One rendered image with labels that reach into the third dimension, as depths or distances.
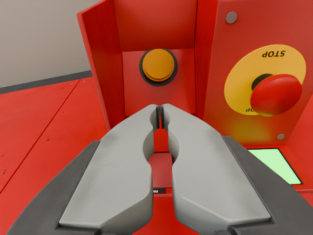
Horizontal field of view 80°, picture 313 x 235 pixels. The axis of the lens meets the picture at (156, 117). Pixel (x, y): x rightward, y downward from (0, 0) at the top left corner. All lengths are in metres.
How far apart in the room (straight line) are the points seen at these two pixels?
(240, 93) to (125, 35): 0.14
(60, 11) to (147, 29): 0.82
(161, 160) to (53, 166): 0.38
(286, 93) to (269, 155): 0.09
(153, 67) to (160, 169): 0.12
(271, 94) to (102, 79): 0.14
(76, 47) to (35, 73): 0.29
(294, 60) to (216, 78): 0.07
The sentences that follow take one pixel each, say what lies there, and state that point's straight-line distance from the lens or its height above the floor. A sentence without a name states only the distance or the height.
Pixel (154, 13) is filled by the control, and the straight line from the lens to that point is 0.24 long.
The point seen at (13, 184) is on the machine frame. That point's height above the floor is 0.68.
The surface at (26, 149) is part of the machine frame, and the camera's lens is 0.68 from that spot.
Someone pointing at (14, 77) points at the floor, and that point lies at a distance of 1.29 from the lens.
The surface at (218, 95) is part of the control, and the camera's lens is 0.20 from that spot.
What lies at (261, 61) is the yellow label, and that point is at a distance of 0.19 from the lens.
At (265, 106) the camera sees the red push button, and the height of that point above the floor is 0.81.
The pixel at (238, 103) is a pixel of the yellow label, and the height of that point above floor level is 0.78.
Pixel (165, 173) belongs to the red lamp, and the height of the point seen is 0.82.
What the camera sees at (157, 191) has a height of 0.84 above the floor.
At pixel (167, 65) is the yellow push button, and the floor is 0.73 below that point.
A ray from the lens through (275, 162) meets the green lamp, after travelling 0.25.
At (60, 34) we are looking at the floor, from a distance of 1.06.
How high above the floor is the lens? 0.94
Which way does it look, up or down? 52 degrees down
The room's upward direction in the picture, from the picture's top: 180 degrees clockwise
